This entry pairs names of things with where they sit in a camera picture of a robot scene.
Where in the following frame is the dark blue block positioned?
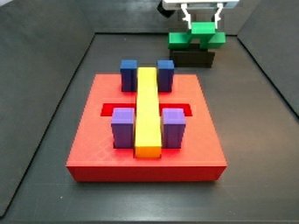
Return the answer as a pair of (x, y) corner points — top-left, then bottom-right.
(157, 60), (173, 92)
(120, 59), (137, 92)

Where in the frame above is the purple block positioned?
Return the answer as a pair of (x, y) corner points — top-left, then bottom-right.
(163, 108), (185, 149)
(110, 108), (135, 149)

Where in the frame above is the green stepped block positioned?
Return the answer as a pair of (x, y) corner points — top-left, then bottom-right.
(168, 22), (227, 50)

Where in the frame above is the red base board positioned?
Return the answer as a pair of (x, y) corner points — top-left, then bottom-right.
(66, 74), (227, 182)

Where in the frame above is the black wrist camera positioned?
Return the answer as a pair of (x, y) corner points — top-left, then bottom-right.
(156, 3), (173, 18)

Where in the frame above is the purple block left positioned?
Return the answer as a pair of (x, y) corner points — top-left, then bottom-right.
(110, 108), (135, 149)

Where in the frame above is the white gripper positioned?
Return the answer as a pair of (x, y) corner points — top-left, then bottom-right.
(163, 0), (239, 30)

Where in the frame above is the dark blue block right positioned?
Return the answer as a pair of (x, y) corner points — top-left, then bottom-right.
(157, 60), (173, 92)

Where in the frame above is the dark blue block left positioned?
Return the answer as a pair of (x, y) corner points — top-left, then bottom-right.
(120, 59), (137, 92)

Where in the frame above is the yellow long bar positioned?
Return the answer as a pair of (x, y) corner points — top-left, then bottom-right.
(135, 67), (163, 158)

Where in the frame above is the black angle fixture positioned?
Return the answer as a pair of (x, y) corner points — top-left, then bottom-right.
(169, 49), (215, 68)

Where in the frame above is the purple block right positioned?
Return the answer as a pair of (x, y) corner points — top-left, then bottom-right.
(163, 108), (185, 149)

